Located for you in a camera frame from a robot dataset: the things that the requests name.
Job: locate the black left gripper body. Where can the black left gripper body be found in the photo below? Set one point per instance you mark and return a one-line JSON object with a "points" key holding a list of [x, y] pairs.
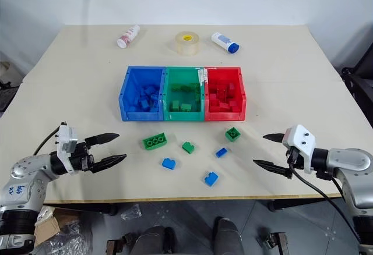
{"points": [[83, 159]]}

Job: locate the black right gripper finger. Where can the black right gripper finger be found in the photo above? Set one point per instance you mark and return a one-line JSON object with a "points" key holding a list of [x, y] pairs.
{"points": [[275, 137], [272, 167]]}

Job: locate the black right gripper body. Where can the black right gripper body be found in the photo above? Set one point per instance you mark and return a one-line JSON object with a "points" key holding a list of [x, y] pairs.
{"points": [[295, 157]]}

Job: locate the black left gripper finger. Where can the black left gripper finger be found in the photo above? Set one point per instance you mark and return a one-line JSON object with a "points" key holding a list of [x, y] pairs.
{"points": [[110, 161], [103, 138]]}

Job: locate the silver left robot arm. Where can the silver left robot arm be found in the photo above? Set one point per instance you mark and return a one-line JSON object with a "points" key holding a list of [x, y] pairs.
{"points": [[26, 176]]}

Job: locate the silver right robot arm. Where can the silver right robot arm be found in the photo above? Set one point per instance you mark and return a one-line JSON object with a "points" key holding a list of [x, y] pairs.
{"points": [[348, 162]]}

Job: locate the square green toy brick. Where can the square green toy brick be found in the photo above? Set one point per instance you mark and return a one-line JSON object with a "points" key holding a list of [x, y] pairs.
{"points": [[232, 134]]}

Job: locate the black table foot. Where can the black table foot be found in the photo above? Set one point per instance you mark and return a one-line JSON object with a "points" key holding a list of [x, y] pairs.
{"points": [[87, 209], [294, 204]]}

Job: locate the long green toy brick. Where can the long green toy brick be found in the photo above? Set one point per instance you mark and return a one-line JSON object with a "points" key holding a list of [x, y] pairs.
{"points": [[154, 142]]}

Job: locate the red toy brick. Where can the red toy brick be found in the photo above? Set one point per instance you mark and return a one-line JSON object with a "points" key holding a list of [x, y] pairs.
{"points": [[235, 106], [224, 106]]}

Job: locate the small blue toy brick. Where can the small blue toy brick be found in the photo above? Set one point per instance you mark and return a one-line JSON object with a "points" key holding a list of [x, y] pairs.
{"points": [[221, 152]]}

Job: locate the blue plastic bin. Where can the blue plastic bin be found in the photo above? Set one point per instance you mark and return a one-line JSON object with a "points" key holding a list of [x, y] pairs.
{"points": [[132, 92]]}

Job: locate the small clear plastic bag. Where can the small clear plastic bag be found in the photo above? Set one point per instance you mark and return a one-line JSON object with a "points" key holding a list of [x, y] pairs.
{"points": [[131, 212]]}

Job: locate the brown cardboard box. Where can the brown cardboard box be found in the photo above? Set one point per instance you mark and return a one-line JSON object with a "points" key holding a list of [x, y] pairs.
{"points": [[48, 228]]}

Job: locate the small green toy brick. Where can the small green toy brick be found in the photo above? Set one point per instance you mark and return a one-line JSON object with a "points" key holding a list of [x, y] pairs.
{"points": [[188, 147]]}

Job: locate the red plastic bin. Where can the red plastic bin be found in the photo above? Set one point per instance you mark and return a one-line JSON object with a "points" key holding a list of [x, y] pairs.
{"points": [[223, 74]]}

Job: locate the dark rounded shape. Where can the dark rounded shape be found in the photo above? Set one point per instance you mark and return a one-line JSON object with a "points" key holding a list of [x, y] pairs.
{"points": [[228, 237], [154, 242]]}

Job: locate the large clear plastic bag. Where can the large clear plastic bag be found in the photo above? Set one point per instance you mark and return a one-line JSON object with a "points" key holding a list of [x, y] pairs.
{"points": [[67, 242]]}

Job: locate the green plastic bin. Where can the green plastic bin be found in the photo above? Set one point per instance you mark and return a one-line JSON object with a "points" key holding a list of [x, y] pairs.
{"points": [[182, 76]]}

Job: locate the dark equipment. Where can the dark equipment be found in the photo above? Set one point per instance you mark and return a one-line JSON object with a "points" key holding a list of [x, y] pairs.
{"points": [[7, 89]]}

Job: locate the white bottle with red label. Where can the white bottle with red label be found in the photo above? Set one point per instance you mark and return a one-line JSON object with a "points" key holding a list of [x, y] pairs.
{"points": [[128, 36]]}

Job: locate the white bottle with blue cap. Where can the white bottle with blue cap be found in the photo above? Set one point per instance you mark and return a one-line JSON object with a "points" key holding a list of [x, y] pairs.
{"points": [[224, 42]]}

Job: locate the clear tape roll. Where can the clear tape roll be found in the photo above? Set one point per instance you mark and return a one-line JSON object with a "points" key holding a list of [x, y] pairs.
{"points": [[188, 44]]}

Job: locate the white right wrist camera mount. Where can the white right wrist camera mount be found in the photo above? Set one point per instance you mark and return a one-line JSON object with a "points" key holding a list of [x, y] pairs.
{"points": [[300, 141]]}

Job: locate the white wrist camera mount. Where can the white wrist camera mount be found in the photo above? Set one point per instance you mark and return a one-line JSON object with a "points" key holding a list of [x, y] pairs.
{"points": [[66, 141], [300, 141]]}

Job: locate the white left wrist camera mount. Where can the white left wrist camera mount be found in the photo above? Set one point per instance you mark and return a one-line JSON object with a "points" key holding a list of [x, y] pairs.
{"points": [[66, 141]]}

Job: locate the black metal bracket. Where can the black metal bracket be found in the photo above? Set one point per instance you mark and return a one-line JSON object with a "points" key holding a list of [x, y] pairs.
{"points": [[275, 242]]}

